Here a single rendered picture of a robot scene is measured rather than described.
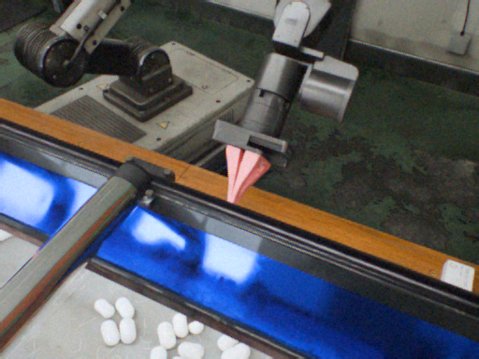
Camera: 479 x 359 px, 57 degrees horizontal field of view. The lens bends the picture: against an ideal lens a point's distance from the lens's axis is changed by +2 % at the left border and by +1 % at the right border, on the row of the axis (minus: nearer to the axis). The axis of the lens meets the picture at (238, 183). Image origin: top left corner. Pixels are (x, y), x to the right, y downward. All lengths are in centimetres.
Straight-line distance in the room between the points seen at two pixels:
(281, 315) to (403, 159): 181
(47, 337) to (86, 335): 5
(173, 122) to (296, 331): 113
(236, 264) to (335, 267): 6
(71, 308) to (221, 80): 103
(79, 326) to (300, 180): 133
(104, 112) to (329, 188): 93
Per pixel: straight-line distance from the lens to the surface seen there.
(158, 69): 138
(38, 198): 32
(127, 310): 63
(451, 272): 67
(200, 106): 141
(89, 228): 24
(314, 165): 191
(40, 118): 95
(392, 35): 252
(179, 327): 60
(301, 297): 25
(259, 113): 56
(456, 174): 205
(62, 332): 66
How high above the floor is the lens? 130
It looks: 46 degrees down
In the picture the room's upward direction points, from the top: straight up
